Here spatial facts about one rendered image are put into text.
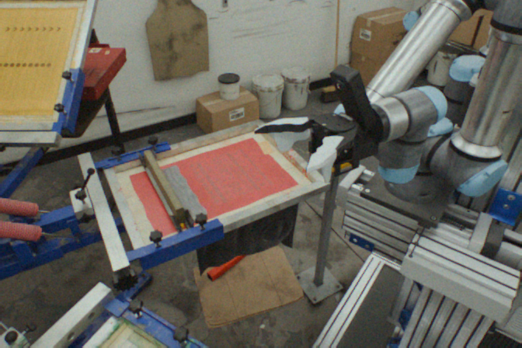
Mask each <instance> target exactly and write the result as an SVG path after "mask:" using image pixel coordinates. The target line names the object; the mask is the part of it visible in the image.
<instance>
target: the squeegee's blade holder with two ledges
mask: <svg viewBox="0 0 522 348"><path fill-rule="evenodd" d="M145 170H146V172H147V174H148V177H149V179H150V180H151V182H152V184H153V186H154V188H155V191H156V193H157V194H158V196H159V197H160V198H161V200H162V202H163V204H164V207H165V209H166V211H167V212H168V214H169V215H170V214H171V215H173V214H172V212H171V210H170V208H169V205H168V204H167V202H166V200H165V198H164V197H163V195H162V192H161V190H160V189H159V188H158V186H157V184H156V182H155V180H154V178H153V177H152V175H151V172H150V170H149V168H148V167H147V168H145Z"/></svg>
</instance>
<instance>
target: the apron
mask: <svg viewBox="0 0 522 348"><path fill-rule="evenodd" d="M145 28H146V32H147V38H148V46H149V50H150V55H151V64H152V69H153V75H154V80H155V81H159V80H166V79H171V78H176V77H179V76H180V75H195V74H196V73H197V72H199V71H210V59H209V37H208V25H207V14H206V12H205V11H204V10H203V9H200V8H198V7H197V6H195V5H194V4H193V3H192V1H191V0H158V6H157V8H156V9H155V11H154V12H153V13H152V15H151V16H150V17H149V18H147V21H146V23H145Z"/></svg>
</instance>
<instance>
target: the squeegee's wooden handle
mask: <svg viewBox="0 0 522 348"><path fill-rule="evenodd" d="M144 158H145V162H146V166H147V167H148V168H149V170H150V172H151V175H152V177H153V178H154V180H155V182H156V184H157V186H158V188H159V189H160V190H161V192H162V195H163V197H164V198H165V200H166V202H167V204H168V205H169V208H170V210H171V212H172V214H173V215H174V217H175V218H176V220H177V221H178V223H179V224H183V223H185V222H186V218H185V213H184V208H183V206H182V204H181V202H180V200H179V198H178V197H177V196H176V195H175V193H174V191H173V190H172V187H171V186H170V184H169V181H168V180H167V179H166V177H165V175H164V172H163V171H162V169H160V167H159V166H158V163H157V162H156V161H155V158H154V156H153V154H152V153H151V151H150V150H147V151H144Z"/></svg>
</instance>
